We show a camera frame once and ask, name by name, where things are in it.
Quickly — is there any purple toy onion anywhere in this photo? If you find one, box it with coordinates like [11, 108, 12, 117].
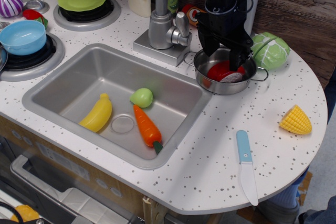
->
[1, 0, 24, 18]

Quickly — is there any blue toy bowl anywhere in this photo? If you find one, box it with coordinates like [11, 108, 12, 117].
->
[1, 20, 47, 56]

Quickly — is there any red toy ketchup bottle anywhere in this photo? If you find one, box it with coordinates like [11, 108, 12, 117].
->
[182, 4, 205, 27]

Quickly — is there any back right stove burner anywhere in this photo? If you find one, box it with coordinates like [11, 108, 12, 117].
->
[53, 0, 121, 31]

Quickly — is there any yellow toy corn piece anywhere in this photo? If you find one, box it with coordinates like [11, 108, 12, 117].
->
[279, 105, 312, 135]

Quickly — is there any green toy cabbage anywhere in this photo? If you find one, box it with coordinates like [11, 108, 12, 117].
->
[251, 32, 290, 70]

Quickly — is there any blue white toy knife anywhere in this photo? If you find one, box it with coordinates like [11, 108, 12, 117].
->
[236, 130, 259, 206]

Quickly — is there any grey shoe with sock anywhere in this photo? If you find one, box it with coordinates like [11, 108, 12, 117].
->
[257, 184, 300, 223]

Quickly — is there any red toy strawberry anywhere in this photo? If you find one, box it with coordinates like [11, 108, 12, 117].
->
[23, 9, 48, 29]

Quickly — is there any small steel pan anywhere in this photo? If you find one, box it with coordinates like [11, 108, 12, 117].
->
[183, 47, 269, 95]

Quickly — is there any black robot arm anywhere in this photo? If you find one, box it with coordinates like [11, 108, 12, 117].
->
[196, 0, 252, 71]

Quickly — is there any grey toy sink basin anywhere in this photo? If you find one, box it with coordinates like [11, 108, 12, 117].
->
[22, 44, 212, 169]

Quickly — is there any yellow toy banana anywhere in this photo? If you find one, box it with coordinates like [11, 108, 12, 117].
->
[79, 93, 112, 132]

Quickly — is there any orange toy below counter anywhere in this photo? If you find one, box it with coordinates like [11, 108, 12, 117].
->
[15, 205, 40, 222]

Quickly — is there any green toy can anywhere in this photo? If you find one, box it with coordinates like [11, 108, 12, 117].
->
[167, 0, 179, 17]

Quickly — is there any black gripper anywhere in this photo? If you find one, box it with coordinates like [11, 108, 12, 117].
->
[195, 3, 252, 71]

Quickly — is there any front left stove burner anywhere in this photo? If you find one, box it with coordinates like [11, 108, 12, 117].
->
[1, 33, 65, 82]

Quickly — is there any silver toy faucet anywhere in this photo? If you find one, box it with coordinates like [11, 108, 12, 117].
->
[133, 0, 192, 66]

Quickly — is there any green toy pear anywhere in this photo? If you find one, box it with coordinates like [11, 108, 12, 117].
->
[130, 88, 153, 108]

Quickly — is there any orange toy carrot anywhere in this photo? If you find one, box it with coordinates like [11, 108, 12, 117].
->
[133, 105, 163, 154]

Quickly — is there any grey stove knob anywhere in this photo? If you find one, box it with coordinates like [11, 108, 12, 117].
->
[23, 0, 50, 14]

